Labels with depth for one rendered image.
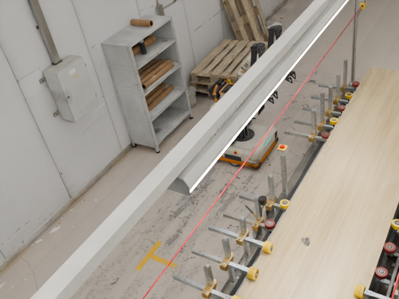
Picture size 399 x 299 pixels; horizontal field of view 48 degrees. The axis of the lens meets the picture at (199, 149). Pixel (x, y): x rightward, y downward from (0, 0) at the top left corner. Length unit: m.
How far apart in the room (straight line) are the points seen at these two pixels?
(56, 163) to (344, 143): 3.14
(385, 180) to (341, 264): 0.95
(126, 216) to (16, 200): 3.67
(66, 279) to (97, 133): 4.37
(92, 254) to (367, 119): 3.58
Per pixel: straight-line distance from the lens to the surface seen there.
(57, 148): 5.29
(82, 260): 1.43
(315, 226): 3.49
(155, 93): 6.15
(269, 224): 3.51
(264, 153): 5.40
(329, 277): 3.20
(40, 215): 5.39
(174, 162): 1.66
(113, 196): 5.54
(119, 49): 5.37
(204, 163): 1.79
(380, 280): 3.32
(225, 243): 3.11
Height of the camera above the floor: 3.46
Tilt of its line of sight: 36 degrees down
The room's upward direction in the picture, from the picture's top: 12 degrees counter-clockwise
